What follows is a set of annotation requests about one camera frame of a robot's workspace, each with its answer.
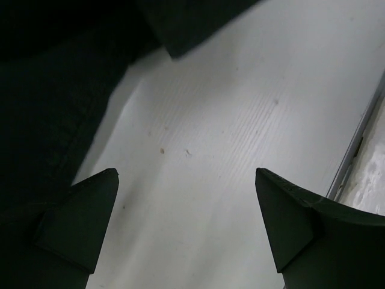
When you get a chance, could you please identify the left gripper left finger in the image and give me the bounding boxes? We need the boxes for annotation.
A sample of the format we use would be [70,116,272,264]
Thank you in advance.
[1,168,119,288]

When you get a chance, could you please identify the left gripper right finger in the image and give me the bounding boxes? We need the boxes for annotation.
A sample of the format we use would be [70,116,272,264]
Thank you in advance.
[255,168,384,289]

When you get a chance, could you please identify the aluminium table rail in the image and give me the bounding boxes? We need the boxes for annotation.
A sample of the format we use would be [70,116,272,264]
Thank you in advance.
[326,72,384,201]

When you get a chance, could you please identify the black trousers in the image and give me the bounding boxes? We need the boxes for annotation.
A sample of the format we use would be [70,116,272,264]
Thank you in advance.
[1,1,254,223]

